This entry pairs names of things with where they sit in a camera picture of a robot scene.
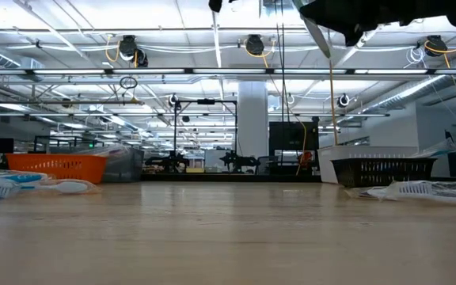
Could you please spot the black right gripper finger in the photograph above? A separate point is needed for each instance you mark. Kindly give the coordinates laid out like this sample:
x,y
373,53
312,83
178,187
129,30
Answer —
x,y
339,16

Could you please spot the green toothbrush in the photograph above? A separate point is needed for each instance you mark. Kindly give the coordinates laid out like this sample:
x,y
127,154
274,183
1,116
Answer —
x,y
323,43

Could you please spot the blue toothbrush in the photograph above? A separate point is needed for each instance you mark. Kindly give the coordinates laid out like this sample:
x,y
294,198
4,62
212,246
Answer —
x,y
438,149
22,177

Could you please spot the packaged toothbrushes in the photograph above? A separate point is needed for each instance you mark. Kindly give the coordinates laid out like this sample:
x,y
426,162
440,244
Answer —
x,y
65,187

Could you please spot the black background robot arm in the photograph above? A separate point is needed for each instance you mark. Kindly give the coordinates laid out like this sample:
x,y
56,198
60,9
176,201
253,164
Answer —
x,y
170,162
238,161

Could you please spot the long ceiling light strip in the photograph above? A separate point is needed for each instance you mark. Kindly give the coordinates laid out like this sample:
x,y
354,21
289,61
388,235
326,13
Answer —
x,y
228,71

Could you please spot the white building pillar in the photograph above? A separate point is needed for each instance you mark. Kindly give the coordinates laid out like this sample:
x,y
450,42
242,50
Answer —
x,y
251,118

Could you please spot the black screen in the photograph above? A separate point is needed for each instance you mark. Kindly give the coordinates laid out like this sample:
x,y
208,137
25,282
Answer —
x,y
291,138

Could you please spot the black plastic basket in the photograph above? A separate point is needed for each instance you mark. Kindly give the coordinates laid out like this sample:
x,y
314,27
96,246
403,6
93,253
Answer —
x,y
382,172

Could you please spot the small yellow box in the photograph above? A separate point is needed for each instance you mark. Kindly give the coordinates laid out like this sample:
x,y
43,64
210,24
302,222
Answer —
x,y
195,170

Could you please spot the dark grey plastic basket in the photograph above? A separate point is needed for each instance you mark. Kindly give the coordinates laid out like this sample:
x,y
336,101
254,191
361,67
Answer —
x,y
127,168

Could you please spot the orange plastic basket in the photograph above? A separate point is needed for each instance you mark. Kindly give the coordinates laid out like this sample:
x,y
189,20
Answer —
x,y
58,168

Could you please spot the black frame stand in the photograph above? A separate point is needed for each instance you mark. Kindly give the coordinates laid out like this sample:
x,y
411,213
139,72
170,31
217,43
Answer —
x,y
206,101

